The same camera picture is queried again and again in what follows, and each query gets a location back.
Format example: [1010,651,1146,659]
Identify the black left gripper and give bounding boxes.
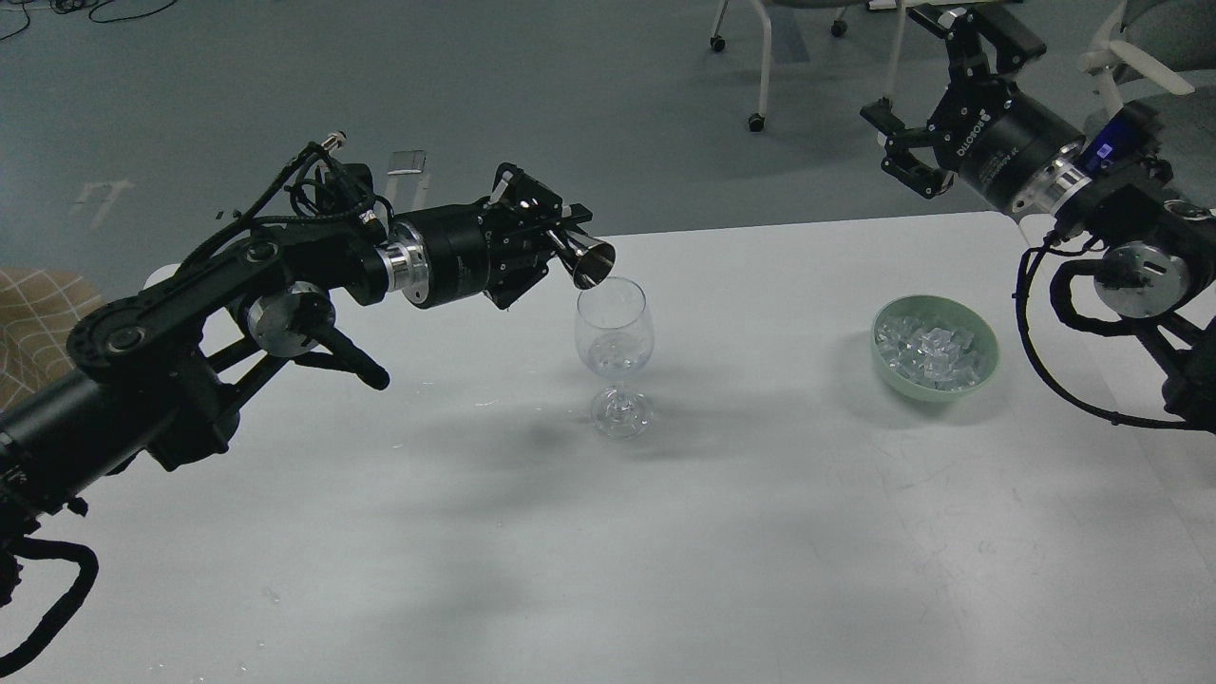
[384,161,592,312]

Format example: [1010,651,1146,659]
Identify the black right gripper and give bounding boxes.
[860,4,1083,214]

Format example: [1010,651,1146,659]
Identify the steel double jigger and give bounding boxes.
[544,228,617,291]

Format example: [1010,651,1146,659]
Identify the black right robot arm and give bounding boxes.
[861,2,1215,432]

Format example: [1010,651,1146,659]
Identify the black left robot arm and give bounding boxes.
[2,131,617,675]

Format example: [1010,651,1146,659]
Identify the clear wine glass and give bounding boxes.
[575,276,655,439]

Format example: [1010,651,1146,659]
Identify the pile of clear ice cubes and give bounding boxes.
[873,314,992,392]

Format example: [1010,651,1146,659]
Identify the white grey office chair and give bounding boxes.
[1079,1,1215,208]

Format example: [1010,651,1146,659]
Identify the green bowl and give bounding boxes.
[868,295,1000,403]

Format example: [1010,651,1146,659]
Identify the tan checkered chair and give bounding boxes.
[1,267,105,410]

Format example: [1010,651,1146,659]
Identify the black floor cables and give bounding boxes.
[0,0,179,41]

